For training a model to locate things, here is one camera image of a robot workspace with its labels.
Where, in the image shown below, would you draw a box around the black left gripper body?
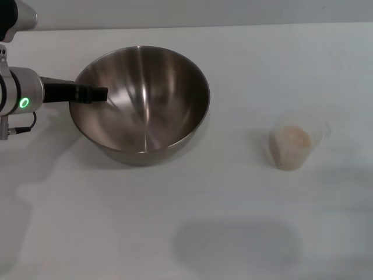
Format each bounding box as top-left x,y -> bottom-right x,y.
39,76 -> 78,104

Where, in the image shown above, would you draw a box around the white rice grains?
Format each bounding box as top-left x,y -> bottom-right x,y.
273,125 -> 313,172

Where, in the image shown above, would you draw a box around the stainless steel mixing bowl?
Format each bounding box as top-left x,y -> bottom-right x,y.
69,45 -> 211,167

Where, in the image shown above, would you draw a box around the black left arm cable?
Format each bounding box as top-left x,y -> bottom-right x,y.
8,111 -> 37,134

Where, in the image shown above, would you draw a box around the clear plastic measuring cup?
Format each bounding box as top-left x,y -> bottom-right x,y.
269,111 -> 333,172

